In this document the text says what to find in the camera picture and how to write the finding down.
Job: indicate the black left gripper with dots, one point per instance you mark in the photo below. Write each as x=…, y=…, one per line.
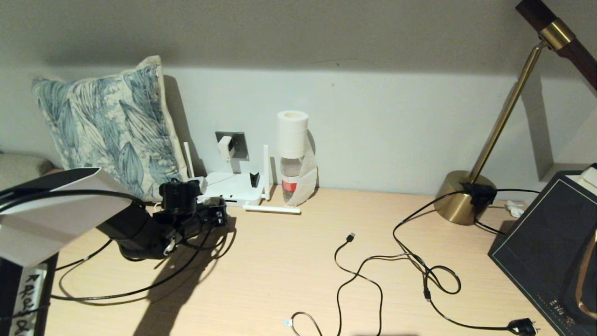
x=215, y=217

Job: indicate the white power adapter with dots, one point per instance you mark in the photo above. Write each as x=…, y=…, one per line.
x=226, y=148

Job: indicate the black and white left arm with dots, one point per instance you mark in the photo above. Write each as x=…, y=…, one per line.
x=56, y=219

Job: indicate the white router with antennas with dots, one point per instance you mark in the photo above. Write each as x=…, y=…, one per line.
x=238, y=191

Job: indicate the small black clip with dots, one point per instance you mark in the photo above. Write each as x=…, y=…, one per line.
x=254, y=179

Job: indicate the clear bottle with red label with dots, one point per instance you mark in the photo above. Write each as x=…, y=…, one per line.
x=290, y=186

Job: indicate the white paper roll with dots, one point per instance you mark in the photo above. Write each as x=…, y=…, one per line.
x=292, y=135

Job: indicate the blue leaf print pillow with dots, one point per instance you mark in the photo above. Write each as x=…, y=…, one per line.
x=112, y=126

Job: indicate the brass desk lamp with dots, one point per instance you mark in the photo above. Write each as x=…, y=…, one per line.
x=461, y=205

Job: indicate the small crumpled white paper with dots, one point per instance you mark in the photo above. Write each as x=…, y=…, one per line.
x=515, y=208

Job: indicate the small white box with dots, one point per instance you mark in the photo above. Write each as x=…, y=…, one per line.
x=590, y=177

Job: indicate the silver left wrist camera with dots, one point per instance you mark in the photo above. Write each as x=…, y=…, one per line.
x=201, y=184

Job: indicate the grey wall socket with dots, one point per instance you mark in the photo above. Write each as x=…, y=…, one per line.
x=240, y=142

